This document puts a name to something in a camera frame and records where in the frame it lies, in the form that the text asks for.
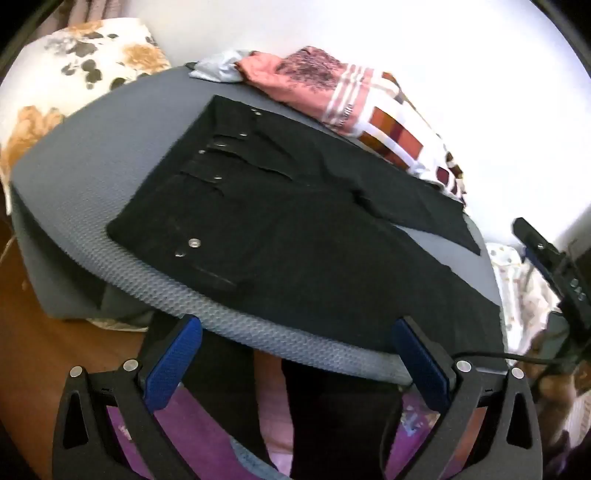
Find white floral pillow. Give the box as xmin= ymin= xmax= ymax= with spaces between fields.
xmin=0 ymin=18 xmax=171 ymax=213

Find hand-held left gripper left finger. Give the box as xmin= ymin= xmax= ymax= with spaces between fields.
xmin=52 ymin=314 xmax=204 ymax=480

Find light grey cloth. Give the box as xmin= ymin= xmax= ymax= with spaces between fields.
xmin=187 ymin=48 xmax=254 ymax=85

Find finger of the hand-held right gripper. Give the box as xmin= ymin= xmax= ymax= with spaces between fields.
xmin=512 ymin=217 xmax=571 ymax=283

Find white floral bedding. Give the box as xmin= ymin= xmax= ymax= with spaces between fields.
xmin=485 ymin=242 xmax=564 ymax=342

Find pink patterned blanket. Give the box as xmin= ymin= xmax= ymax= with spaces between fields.
xmin=238 ymin=46 xmax=467 ymax=204

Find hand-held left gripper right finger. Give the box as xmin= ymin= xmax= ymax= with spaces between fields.
xmin=390 ymin=316 xmax=543 ymax=480

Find black pants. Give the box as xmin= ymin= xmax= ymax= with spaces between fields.
xmin=105 ymin=95 xmax=509 ymax=365

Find black cable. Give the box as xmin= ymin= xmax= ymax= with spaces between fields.
xmin=450 ymin=352 xmax=568 ymax=370

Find beige curtain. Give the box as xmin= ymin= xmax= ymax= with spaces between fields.
xmin=65 ymin=0 xmax=122 ymax=28

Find grey mesh mattress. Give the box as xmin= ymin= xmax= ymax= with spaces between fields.
xmin=9 ymin=65 xmax=509 ymax=386

